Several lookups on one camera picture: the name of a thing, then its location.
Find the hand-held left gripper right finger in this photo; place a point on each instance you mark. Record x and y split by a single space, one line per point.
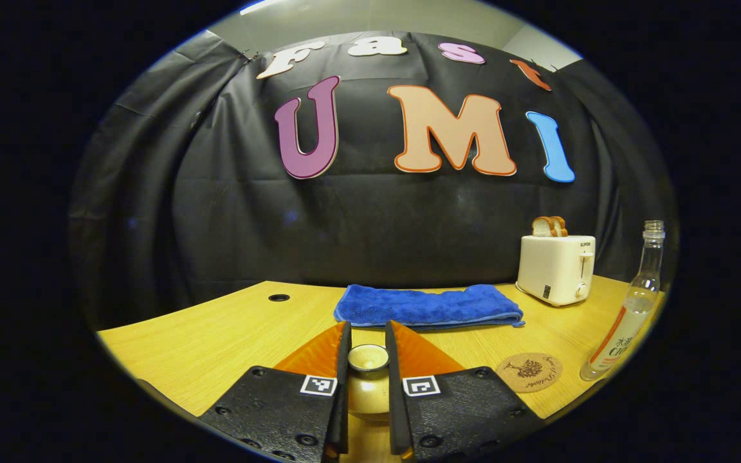
394 386

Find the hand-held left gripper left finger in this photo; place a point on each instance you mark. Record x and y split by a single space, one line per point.
343 386

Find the round cork coaster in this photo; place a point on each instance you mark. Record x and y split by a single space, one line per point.
529 372

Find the clear plastic water bottle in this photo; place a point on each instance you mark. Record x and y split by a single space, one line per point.
624 328

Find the blue folded towel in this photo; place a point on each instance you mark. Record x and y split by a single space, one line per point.
428 305

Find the black desk grommet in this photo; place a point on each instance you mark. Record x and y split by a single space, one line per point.
278 298

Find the cream white toaster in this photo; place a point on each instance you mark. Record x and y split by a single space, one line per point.
554 267

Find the black backdrop cloth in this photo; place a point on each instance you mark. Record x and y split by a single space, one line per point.
216 212

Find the toast bread slice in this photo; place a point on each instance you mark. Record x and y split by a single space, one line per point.
543 227
562 226

